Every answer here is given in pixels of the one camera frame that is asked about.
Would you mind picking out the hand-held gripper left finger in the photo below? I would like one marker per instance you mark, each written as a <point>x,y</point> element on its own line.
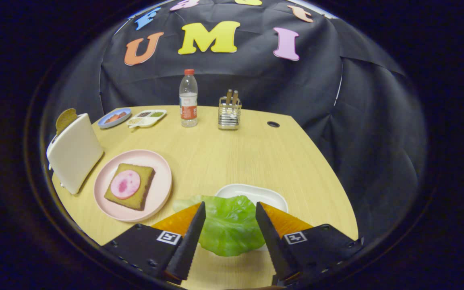
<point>189,245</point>

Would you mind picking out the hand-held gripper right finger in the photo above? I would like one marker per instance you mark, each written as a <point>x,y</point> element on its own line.
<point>272,245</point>

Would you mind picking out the green lettuce leaf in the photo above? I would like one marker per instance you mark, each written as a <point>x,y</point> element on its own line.
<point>228,225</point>

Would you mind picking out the toasted brown bread slice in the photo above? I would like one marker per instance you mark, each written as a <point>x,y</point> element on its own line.
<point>66,120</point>

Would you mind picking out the small white plate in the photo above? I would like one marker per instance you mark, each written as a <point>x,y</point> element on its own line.
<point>256,192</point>

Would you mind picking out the pink plate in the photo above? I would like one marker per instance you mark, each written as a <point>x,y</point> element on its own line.
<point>157,189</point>

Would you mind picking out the bread slice under ham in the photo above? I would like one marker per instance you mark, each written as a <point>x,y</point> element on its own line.
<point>143,181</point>

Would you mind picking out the pink round ham slice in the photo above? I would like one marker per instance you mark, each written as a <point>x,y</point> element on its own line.
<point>125,184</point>

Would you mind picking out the white divided tray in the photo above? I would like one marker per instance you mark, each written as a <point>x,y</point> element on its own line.
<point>147,121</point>

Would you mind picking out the pile of green beans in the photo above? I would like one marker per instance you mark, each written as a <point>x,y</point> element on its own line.
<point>157,114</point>

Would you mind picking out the pile of yellow beans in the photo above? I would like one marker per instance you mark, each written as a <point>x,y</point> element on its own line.
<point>135,121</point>

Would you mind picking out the pile of dark beans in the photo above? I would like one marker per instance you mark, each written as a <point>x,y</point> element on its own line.
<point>144,114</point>

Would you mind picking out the clear water bottle red cap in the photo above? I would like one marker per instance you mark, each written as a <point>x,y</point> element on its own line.
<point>188,100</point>

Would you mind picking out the brown meat slice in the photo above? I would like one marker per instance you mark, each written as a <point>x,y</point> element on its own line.
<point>110,119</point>
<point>121,116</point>

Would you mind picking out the white toaster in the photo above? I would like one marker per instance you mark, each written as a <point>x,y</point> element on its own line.
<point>75,153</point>

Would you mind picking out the blue plate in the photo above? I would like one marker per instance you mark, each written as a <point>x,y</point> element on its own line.
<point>105,123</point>

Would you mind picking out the black backdrop cloth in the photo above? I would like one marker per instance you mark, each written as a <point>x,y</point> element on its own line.
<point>256,88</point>

